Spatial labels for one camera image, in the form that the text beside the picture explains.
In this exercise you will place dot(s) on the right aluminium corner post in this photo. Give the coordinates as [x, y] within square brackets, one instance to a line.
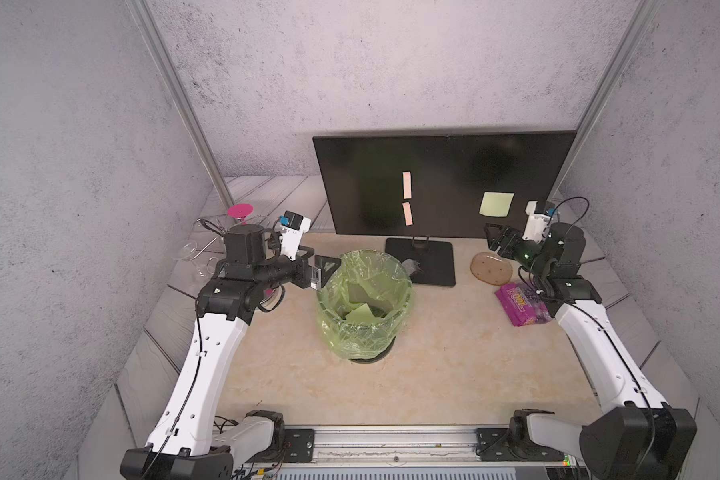
[636, 29]

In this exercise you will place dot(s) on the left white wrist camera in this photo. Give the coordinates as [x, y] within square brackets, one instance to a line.
[292, 227]

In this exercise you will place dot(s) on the black computer monitor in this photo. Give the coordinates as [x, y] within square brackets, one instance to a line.
[362, 176]

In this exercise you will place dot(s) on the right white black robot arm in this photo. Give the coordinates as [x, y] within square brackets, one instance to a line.
[606, 372]

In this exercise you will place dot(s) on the brown oval soap dish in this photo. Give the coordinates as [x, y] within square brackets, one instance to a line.
[491, 268]

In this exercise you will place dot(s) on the pink sticky strip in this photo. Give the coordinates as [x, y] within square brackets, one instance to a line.
[407, 214]
[407, 185]

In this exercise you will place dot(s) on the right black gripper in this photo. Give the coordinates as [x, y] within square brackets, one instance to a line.
[513, 236]

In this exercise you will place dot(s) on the left aluminium corner post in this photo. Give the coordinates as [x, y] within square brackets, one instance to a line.
[161, 57]

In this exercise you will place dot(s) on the purple snack packet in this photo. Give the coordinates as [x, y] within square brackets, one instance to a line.
[522, 306]

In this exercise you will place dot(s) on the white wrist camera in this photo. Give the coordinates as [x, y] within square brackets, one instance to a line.
[538, 220]
[292, 227]

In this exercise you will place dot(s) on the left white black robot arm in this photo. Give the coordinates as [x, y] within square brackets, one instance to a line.
[198, 366]

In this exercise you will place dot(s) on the black monitor stand base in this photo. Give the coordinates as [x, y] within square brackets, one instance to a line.
[426, 261]

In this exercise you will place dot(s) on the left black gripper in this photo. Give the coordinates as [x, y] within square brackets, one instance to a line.
[316, 279]

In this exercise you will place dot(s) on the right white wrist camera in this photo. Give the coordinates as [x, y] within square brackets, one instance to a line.
[538, 220]

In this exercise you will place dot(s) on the aluminium corner post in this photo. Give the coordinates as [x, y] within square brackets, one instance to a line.
[636, 29]
[161, 57]

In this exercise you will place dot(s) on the green sticky note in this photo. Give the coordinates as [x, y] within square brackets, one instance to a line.
[365, 315]
[496, 204]

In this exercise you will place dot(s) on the clear wine glass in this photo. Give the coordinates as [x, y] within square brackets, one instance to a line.
[186, 249]

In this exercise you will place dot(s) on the green bag lined trash bin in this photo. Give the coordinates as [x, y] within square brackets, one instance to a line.
[365, 276]

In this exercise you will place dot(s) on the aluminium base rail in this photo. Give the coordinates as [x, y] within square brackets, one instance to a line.
[394, 443]

